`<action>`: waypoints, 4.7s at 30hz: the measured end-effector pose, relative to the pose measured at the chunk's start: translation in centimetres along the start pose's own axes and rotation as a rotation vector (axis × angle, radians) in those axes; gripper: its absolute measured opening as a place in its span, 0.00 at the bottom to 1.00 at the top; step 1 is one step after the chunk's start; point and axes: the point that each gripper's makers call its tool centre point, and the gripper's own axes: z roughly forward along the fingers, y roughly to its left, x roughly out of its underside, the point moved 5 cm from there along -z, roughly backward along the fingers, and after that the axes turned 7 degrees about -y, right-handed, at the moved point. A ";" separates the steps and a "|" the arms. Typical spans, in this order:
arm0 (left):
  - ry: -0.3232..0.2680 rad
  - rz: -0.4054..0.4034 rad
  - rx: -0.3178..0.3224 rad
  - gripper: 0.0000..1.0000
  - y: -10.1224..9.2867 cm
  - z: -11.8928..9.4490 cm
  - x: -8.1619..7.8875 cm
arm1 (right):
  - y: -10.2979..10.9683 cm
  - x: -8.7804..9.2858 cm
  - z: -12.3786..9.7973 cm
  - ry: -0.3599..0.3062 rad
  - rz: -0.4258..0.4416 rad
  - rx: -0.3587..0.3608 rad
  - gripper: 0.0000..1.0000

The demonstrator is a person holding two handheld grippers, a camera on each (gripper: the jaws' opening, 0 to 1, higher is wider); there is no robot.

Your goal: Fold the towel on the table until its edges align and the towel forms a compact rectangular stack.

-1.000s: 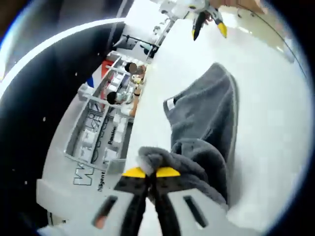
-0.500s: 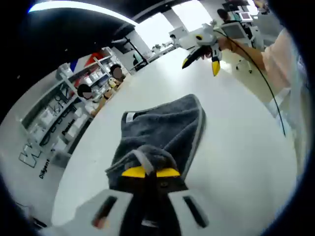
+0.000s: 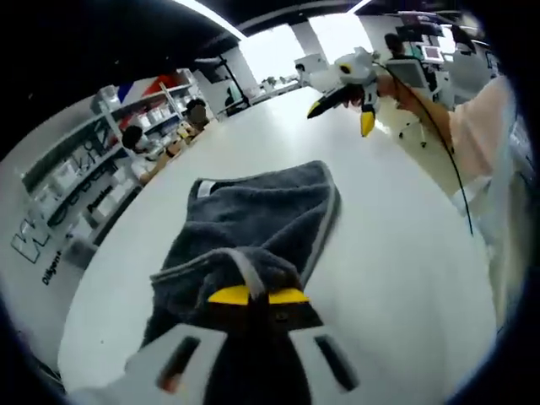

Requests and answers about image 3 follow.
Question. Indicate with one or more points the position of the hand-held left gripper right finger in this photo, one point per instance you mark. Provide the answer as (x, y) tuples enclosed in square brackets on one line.
[(308, 367)]

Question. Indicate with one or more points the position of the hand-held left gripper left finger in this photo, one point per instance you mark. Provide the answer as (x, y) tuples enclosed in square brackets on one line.
[(169, 371)]

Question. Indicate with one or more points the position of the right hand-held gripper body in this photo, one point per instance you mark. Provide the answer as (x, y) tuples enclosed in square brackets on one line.
[(358, 67)]

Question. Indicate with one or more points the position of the dark grey towel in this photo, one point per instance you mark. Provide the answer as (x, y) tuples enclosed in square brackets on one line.
[(253, 211)]

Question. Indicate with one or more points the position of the person's right hand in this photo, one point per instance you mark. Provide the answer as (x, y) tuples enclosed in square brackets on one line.
[(390, 90)]

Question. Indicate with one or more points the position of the black monitor on stand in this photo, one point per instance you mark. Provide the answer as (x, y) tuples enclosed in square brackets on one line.
[(215, 71)]

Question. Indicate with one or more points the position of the ceiling light strip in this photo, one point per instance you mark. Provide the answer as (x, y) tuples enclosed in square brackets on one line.
[(211, 19)]

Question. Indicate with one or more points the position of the group of white storage boxes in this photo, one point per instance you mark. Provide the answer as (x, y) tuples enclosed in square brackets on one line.
[(158, 114)]

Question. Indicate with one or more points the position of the grey metal shelf rack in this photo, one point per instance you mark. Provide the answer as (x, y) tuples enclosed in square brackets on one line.
[(107, 114)]

